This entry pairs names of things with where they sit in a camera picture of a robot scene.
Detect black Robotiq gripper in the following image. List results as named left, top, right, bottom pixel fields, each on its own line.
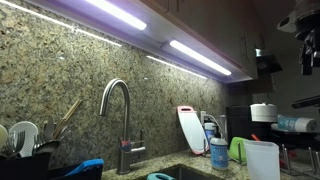
left=298, top=29, right=320, bottom=76

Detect translucent white plastic container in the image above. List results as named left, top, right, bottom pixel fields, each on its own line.
left=243, top=139, right=280, bottom=180

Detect soap bottle with blue label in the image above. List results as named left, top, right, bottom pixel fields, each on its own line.
left=209, top=125, right=230, bottom=171

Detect white round container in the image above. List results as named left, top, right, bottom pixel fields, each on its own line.
left=249, top=102, right=279, bottom=123

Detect steel dish rack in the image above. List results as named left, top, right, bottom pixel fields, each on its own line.
left=200, top=138, right=320, bottom=179

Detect bottle with dark blue label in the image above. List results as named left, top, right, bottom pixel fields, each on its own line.
left=203, top=121, right=218, bottom=148

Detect stainless steel sink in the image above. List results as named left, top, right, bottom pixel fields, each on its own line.
left=133, top=164, right=228, bottom=180

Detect dark range hood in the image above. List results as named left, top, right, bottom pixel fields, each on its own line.
left=254, top=48, right=284, bottom=75

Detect black horizontal bar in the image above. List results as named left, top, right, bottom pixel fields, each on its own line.
left=292, top=95, right=320, bottom=109

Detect blue white paper roll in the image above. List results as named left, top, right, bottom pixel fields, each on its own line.
left=277, top=114, right=318, bottom=133

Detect white under-cabinet light bar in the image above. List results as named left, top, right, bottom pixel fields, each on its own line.
left=84, top=0, right=148, bottom=31
left=169, top=39, right=233, bottom=77

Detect green plastic plate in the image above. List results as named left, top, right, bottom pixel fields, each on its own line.
left=227, top=136, right=249, bottom=164

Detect white cutting board pink rim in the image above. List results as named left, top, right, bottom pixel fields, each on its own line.
left=176, top=105, right=210, bottom=156

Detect steel gooseneck faucet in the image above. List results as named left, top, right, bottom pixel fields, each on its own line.
left=99, top=78, right=148, bottom=175

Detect teal watering can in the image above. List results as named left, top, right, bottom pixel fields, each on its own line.
left=146, top=172, right=176, bottom=180

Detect red blue faucet band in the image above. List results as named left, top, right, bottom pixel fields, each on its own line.
left=119, top=139, right=132, bottom=153

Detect blue cloth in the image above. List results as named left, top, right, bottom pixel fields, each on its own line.
left=64, top=158, right=105, bottom=177

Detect wooden utensil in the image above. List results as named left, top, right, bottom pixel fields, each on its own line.
left=52, top=98, right=82, bottom=140

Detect steel spoon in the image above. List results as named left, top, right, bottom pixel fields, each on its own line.
left=43, top=114, right=56, bottom=141

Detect grey serving spoon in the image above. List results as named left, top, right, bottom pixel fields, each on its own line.
left=34, top=139, right=62, bottom=155

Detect white slotted spoon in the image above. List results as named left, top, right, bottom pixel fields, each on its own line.
left=8, top=120, right=40, bottom=158

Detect black utensil caddy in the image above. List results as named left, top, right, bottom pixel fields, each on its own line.
left=0, top=152, right=104, bottom=180

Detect cream round spatula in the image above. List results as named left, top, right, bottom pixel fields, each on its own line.
left=0, top=124, right=8, bottom=151

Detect wooden wall cabinet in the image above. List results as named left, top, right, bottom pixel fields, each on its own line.
left=24, top=0, right=268, bottom=84

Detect white charger cable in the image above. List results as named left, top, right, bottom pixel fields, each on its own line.
left=206, top=114, right=224, bottom=134

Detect white wall charger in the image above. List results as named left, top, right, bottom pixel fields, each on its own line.
left=199, top=110, right=209, bottom=126

